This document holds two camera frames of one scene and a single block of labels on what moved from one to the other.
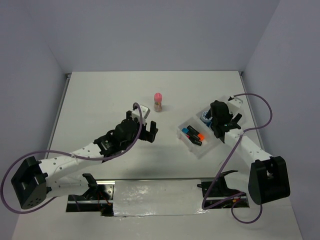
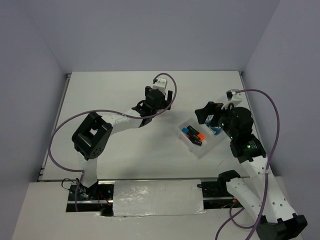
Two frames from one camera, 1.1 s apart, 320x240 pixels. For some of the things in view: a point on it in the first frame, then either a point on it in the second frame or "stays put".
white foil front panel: (157, 197) stays put
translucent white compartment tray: (196, 136) stays put
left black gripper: (149, 135) to (165, 103)
